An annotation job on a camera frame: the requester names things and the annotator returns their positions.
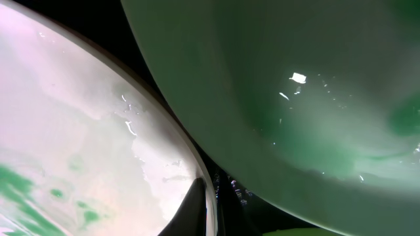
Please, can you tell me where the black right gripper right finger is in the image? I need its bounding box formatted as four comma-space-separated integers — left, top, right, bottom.
218, 183, 259, 236

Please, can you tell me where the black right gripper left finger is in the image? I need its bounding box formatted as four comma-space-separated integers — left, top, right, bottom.
159, 178, 207, 236

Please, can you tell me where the mint plate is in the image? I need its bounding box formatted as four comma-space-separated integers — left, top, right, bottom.
122, 0, 419, 235
263, 227, 342, 236

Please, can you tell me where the round black serving tray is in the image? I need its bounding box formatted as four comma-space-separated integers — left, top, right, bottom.
16, 0, 314, 235

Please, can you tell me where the white plate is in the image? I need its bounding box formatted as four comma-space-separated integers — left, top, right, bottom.
1, 1, 218, 235

